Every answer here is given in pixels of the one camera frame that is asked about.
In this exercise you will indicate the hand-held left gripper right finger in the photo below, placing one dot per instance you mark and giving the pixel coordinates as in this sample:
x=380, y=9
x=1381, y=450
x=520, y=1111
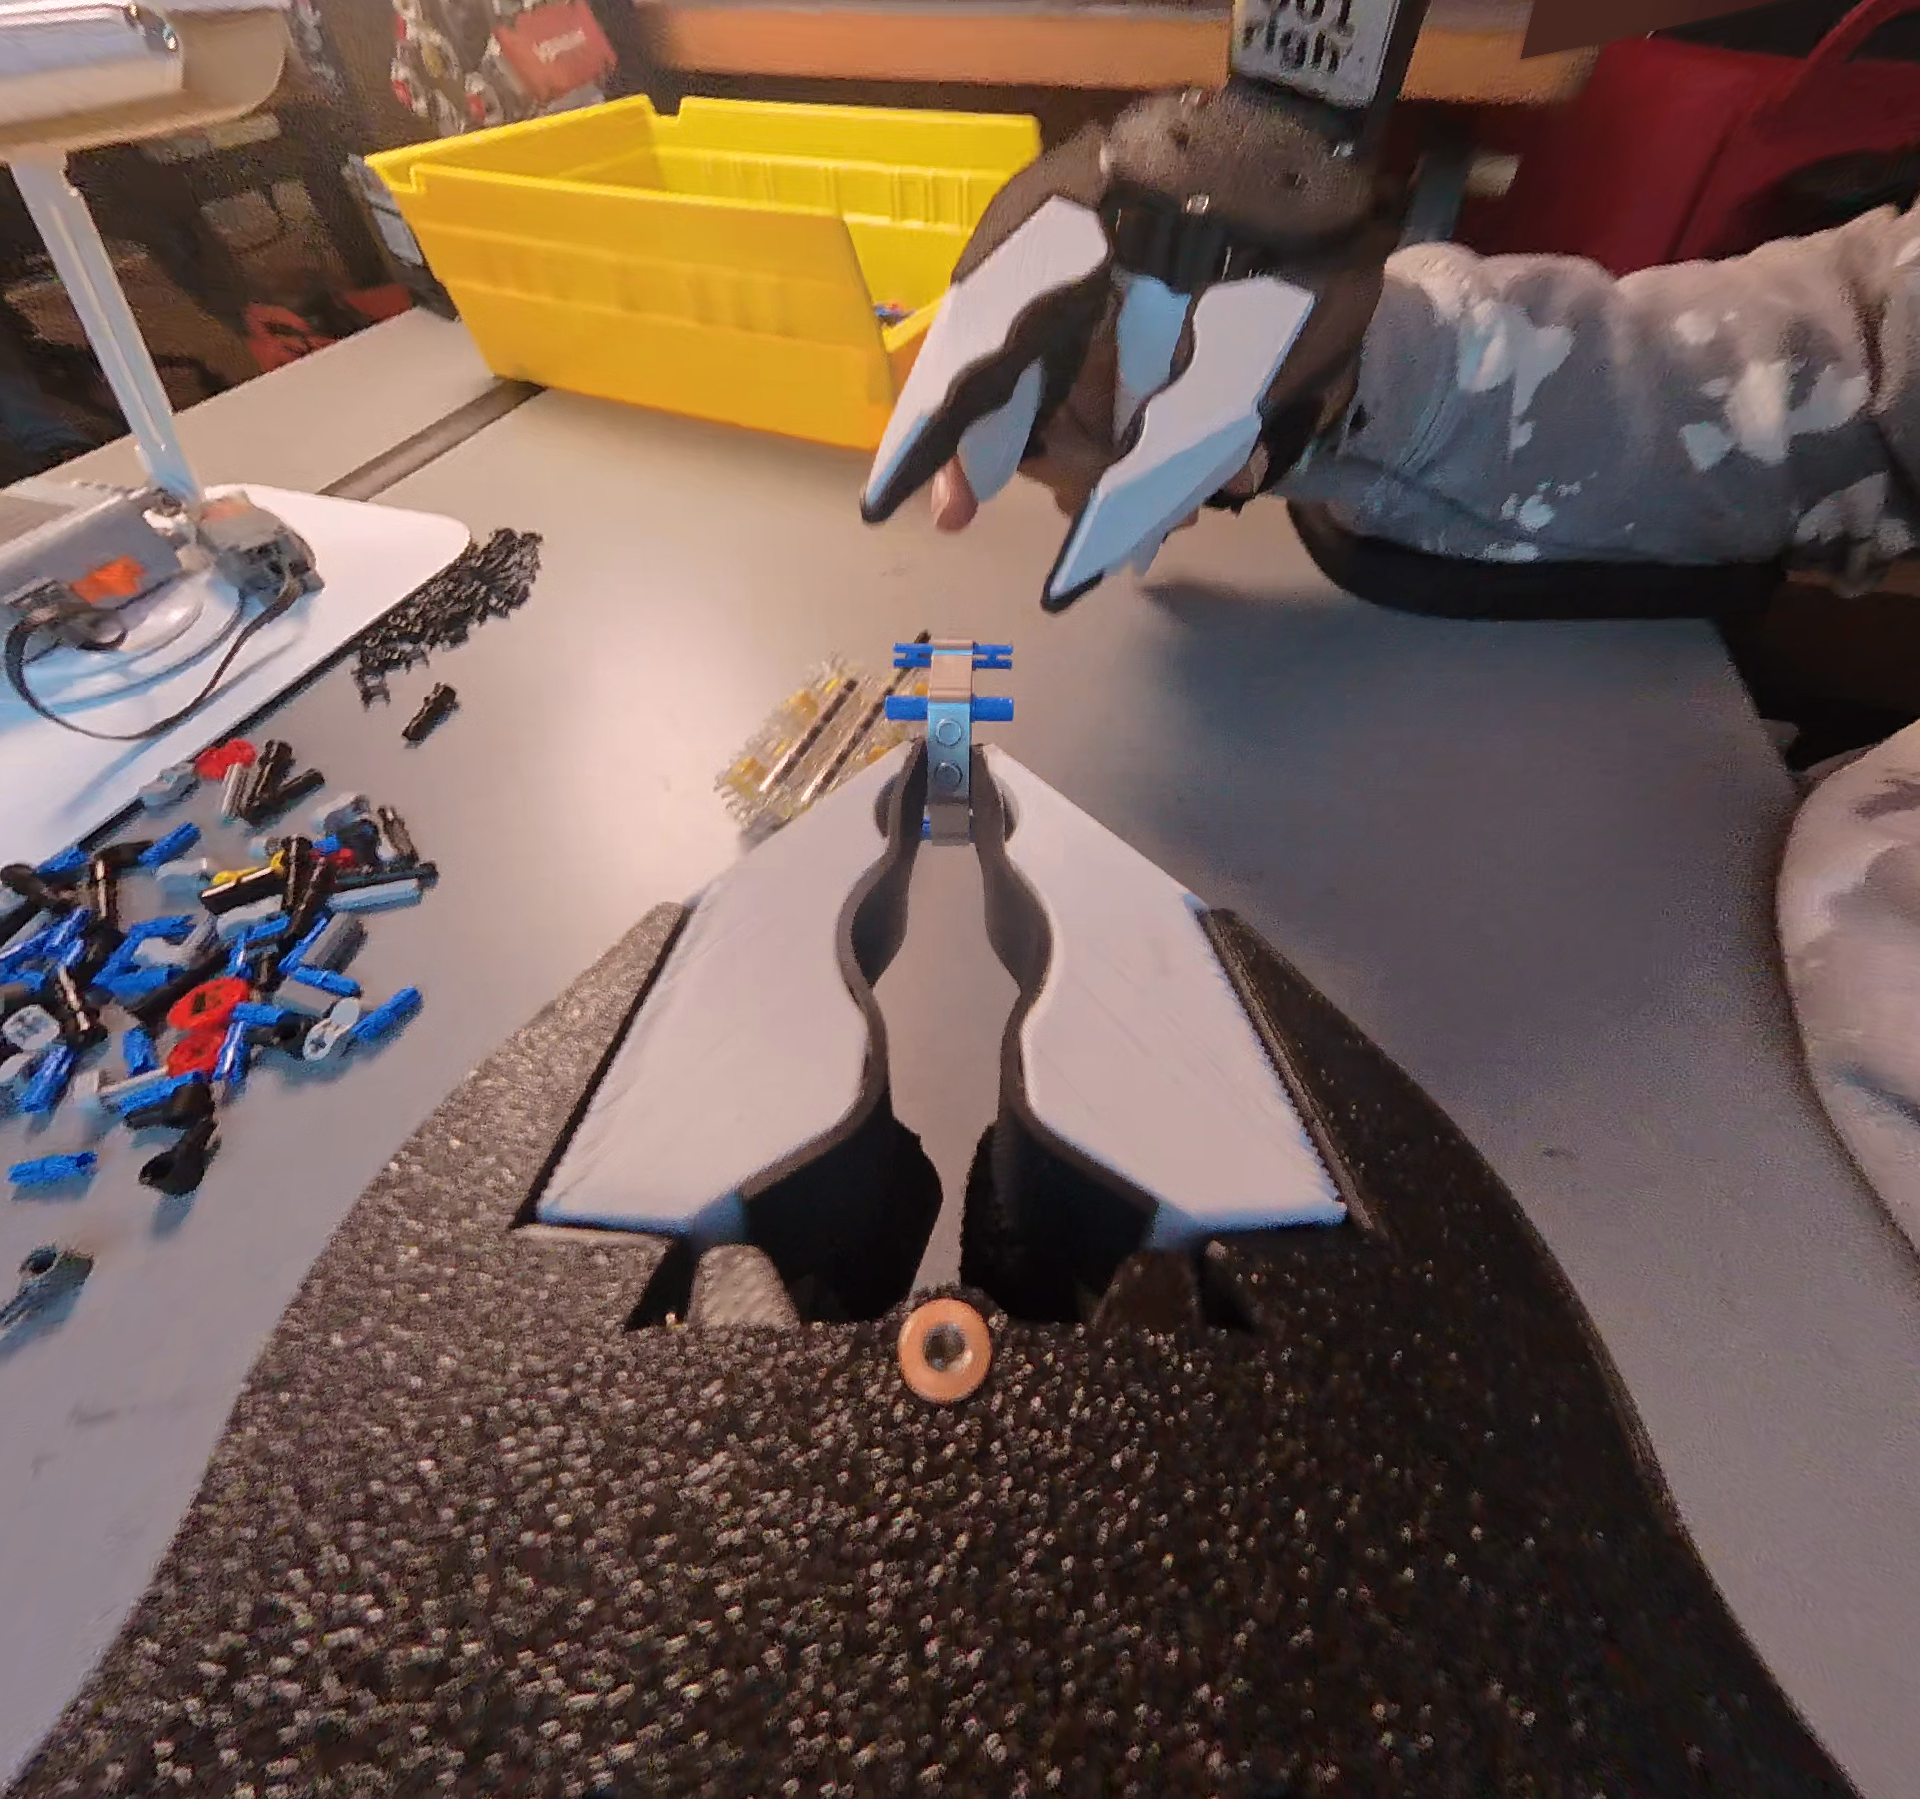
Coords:
x=1157, y=1049

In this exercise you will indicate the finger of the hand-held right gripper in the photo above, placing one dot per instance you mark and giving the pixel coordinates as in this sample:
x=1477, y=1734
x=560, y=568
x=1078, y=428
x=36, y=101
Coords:
x=1200, y=434
x=989, y=299

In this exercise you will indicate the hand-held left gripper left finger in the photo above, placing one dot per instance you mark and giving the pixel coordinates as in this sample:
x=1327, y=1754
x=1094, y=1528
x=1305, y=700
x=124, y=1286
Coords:
x=720, y=1049

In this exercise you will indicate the clear block with yellow pistons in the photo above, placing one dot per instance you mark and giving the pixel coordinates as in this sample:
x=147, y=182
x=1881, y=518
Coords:
x=795, y=765

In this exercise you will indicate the grey beam frame with holes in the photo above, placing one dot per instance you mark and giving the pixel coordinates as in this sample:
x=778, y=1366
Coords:
x=952, y=765

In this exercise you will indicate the blue connector pin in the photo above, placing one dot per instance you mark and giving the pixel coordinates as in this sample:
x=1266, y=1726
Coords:
x=908, y=707
x=912, y=654

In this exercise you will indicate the person's right forearm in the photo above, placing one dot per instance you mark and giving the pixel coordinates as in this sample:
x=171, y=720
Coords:
x=1619, y=390

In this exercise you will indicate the person's right hand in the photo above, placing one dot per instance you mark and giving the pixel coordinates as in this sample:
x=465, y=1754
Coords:
x=1083, y=434

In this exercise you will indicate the wooden table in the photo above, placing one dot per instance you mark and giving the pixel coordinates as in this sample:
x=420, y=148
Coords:
x=976, y=35

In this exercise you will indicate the yellow plastic bin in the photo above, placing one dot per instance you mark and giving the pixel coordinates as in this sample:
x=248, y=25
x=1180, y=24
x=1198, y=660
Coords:
x=659, y=285

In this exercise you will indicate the black office chair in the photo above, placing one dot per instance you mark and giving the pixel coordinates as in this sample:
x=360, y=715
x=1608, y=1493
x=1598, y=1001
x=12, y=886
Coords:
x=1500, y=586

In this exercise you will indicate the black pin connector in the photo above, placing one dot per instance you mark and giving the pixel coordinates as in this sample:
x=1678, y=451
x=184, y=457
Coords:
x=430, y=711

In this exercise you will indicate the pile of black pins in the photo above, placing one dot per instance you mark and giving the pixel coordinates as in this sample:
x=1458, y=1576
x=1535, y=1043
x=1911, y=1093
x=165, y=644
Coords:
x=449, y=599

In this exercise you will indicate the pile of mixed building parts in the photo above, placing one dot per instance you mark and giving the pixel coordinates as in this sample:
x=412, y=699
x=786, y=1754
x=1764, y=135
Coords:
x=179, y=958

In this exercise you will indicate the toy engine kit box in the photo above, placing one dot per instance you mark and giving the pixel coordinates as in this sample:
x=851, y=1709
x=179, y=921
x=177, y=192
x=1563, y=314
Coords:
x=495, y=16

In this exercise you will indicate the white and wooden book stand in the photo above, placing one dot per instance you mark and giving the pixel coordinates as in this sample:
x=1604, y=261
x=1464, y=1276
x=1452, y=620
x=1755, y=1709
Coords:
x=360, y=538

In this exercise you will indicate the grey motor block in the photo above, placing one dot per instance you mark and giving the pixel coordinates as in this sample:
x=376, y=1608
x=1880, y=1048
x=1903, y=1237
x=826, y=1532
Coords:
x=135, y=555

